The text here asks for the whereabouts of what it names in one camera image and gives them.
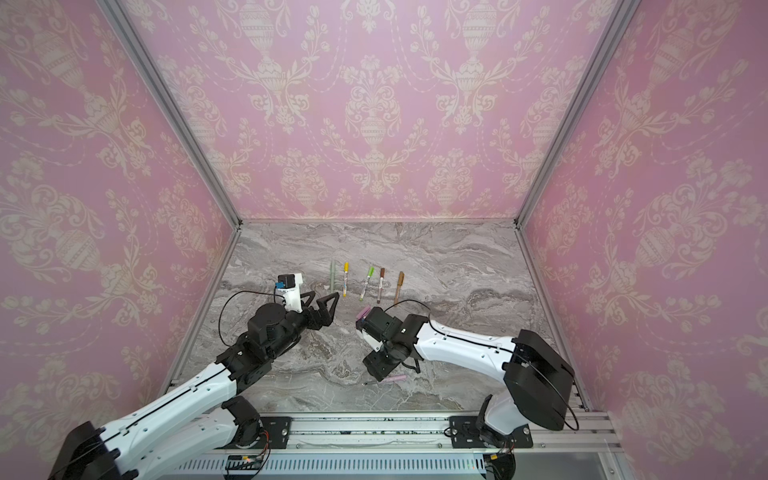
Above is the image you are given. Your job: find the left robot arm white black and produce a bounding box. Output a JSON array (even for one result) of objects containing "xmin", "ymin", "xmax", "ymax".
[{"xmin": 49, "ymin": 292, "xmax": 340, "ymax": 479}]

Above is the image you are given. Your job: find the white green marker pen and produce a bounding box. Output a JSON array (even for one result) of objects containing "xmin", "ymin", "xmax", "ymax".
[{"xmin": 359, "ymin": 266, "xmax": 375, "ymax": 302}]

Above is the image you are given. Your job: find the brown fountain pen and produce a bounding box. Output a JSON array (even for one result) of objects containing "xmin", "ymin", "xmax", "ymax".
[{"xmin": 393, "ymin": 271, "xmax": 405, "ymax": 304}]

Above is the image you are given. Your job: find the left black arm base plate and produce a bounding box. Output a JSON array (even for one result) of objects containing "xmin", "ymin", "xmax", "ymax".
[{"xmin": 221, "ymin": 416, "xmax": 293, "ymax": 451}]

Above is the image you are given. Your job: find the left aluminium corner post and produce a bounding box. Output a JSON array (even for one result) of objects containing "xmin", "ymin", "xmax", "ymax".
[{"xmin": 96, "ymin": 0, "xmax": 242, "ymax": 230}]

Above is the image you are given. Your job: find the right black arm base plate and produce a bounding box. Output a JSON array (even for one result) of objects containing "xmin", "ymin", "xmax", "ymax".
[{"xmin": 443, "ymin": 415, "xmax": 534, "ymax": 449}]

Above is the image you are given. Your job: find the white vented cable duct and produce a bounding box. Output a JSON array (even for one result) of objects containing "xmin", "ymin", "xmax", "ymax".
[{"xmin": 165, "ymin": 452, "xmax": 486, "ymax": 479}]

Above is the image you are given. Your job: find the white marker bright green cap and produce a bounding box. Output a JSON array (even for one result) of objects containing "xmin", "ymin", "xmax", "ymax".
[{"xmin": 376, "ymin": 267, "xmax": 386, "ymax": 304}]

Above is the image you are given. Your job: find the aluminium front rail frame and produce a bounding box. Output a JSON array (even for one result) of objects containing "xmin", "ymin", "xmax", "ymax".
[{"xmin": 158, "ymin": 412, "xmax": 633, "ymax": 479}]

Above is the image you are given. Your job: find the aluminium corner post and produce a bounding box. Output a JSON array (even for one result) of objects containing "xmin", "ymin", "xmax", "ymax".
[
  {"xmin": 516, "ymin": 0, "xmax": 640, "ymax": 231},
  {"xmin": 96, "ymin": 0, "xmax": 242, "ymax": 230}
]

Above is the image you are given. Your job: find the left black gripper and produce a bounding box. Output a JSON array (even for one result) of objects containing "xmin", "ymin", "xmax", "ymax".
[{"xmin": 266, "ymin": 290, "xmax": 340, "ymax": 362}]

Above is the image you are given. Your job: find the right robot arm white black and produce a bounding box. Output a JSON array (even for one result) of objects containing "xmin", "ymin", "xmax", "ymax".
[{"xmin": 355, "ymin": 307, "xmax": 580, "ymax": 448}]

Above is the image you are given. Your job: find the right aluminium corner post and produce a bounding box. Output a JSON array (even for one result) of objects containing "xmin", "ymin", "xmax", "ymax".
[{"xmin": 516, "ymin": 0, "xmax": 640, "ymax": 231}]

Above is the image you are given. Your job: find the pink pen cap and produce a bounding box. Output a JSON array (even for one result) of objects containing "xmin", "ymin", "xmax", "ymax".
[{"xmin": 356, "ymin": 306, "xmax": 372, "ymax": 320}]

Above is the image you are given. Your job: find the pink fountain pen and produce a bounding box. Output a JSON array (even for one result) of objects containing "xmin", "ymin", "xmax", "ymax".
[{"xmin": 362, "ymin": 374, "xmax": 408, "ymax": 386}]

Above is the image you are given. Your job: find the white yellow marker pen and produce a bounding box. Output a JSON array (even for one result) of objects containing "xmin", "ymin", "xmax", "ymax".
[{"xmin": 342, "ymin": 262, "xmax": 349, "ymax": 297}]

